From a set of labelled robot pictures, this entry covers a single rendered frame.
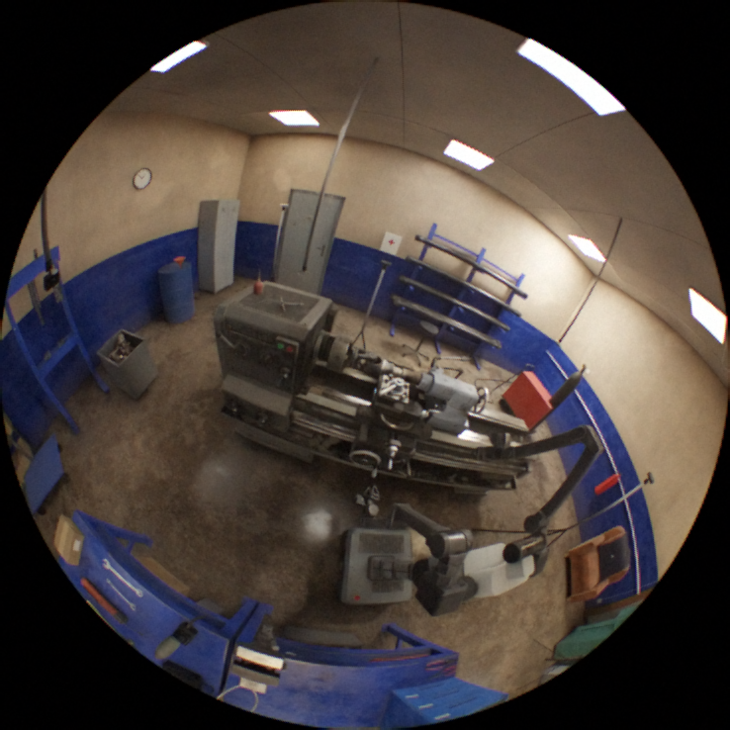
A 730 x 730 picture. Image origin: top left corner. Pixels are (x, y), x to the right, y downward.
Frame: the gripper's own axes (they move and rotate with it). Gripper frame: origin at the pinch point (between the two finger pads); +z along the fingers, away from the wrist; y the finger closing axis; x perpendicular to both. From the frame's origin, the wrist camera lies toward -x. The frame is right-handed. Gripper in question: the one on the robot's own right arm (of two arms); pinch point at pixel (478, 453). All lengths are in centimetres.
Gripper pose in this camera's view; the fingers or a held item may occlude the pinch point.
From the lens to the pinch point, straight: 127.4
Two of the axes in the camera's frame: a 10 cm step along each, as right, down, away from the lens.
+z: -2.2, 3.1, 9.2
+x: -1.9, 9.1, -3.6
